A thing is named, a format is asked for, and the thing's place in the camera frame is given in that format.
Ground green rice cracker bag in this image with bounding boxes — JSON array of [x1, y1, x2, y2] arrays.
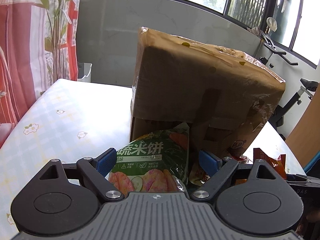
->
[[107, 123, 189, 196]]

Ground brown cardboard box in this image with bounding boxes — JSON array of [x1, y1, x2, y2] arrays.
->
[[130, 27, 285, 157]]

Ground black exercise bike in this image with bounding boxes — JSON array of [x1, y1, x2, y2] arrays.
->
[[257, 32, 319, 139]]

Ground red patterned curtain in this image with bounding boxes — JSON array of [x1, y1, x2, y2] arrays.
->
[[1, 0, 80, 141]]

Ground white trash bin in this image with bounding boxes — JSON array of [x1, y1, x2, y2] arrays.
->
[[77, 62, 92, 83]]

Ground orange red snack packet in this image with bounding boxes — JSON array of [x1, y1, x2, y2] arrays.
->
[[235, 148, 287, 179]]

